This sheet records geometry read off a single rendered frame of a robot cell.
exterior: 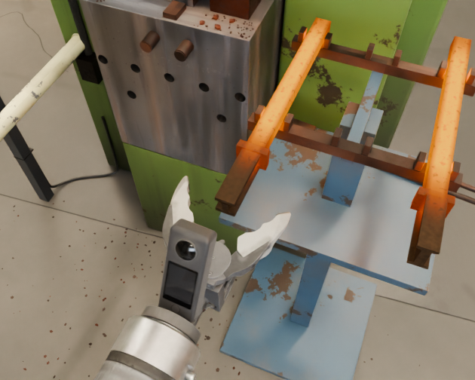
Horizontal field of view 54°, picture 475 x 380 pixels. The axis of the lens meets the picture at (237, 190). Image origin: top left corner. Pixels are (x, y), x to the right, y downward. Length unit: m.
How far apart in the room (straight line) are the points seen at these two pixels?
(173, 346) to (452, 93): 0.55
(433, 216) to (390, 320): 1.05
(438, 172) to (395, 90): 1.09
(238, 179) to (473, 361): 1.22
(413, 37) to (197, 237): 1.25
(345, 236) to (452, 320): 0.86
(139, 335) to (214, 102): 0.68
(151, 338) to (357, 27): 0.81
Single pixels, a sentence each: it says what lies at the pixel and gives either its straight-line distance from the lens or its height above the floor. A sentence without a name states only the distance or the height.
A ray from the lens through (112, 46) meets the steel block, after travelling 1.13.
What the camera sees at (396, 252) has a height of 0.71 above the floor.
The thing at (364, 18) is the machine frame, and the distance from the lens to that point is 1.09.
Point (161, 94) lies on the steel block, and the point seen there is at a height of 0.71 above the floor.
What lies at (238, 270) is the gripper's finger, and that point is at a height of 0.98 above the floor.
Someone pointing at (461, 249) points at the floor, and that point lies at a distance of 1.86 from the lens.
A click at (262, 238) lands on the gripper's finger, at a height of 0.98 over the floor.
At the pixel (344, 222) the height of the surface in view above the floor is 0.71.
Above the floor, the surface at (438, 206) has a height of 0.99.
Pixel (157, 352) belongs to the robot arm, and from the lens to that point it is 0.51.
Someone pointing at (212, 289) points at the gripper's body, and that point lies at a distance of 0.57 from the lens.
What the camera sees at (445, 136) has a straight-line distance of 0.73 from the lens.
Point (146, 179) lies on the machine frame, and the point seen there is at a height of 0.32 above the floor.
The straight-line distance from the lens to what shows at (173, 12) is 1.00.
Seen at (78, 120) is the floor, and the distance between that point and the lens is 2.17.
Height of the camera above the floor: 1.48
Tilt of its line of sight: 54 degrees down
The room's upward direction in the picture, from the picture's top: straight up
